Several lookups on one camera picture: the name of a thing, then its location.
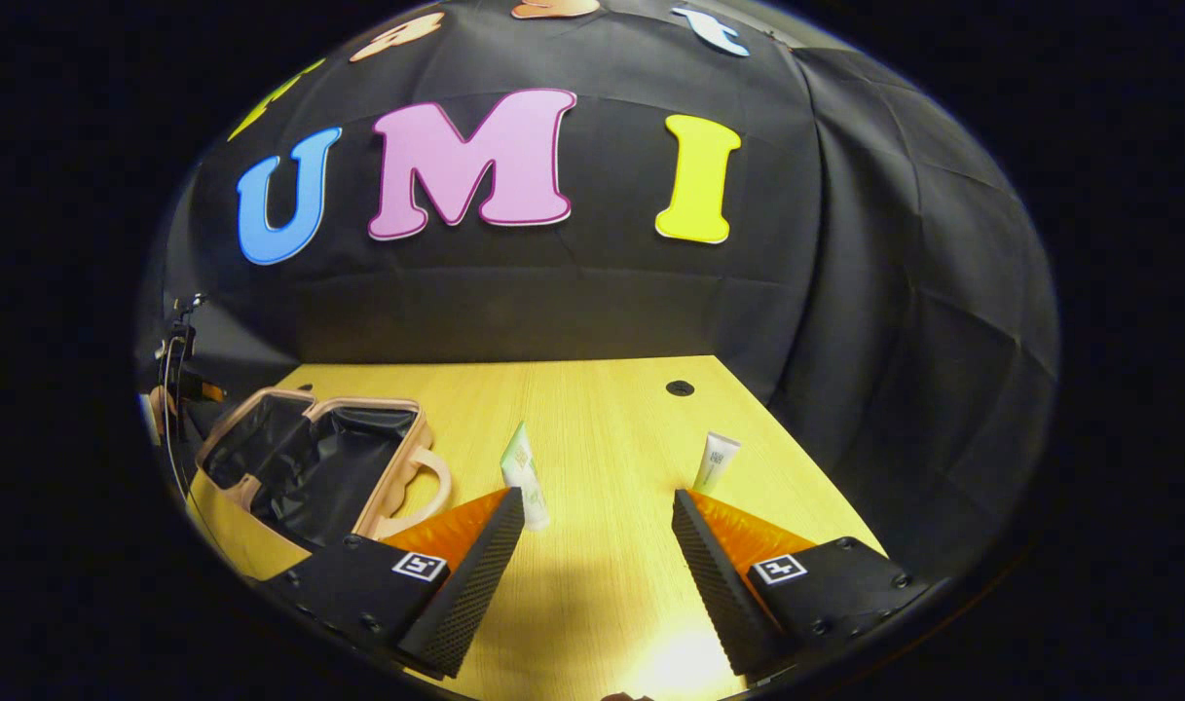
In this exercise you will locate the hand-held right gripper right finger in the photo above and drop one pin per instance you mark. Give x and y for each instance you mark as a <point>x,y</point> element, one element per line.
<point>714,574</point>

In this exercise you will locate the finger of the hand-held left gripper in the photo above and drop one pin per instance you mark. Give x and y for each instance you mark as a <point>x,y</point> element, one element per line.
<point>203,391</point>

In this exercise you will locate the pink scalloped suitcase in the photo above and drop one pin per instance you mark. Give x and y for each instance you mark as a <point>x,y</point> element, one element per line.
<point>310,467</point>

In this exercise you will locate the black backdrop cloth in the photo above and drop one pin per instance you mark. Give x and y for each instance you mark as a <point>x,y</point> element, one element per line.
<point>553,302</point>

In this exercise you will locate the white skin care tube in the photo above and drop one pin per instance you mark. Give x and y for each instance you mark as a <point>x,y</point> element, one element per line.
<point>717,461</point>

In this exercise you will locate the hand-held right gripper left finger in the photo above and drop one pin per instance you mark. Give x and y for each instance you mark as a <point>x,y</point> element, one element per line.
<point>475,574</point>

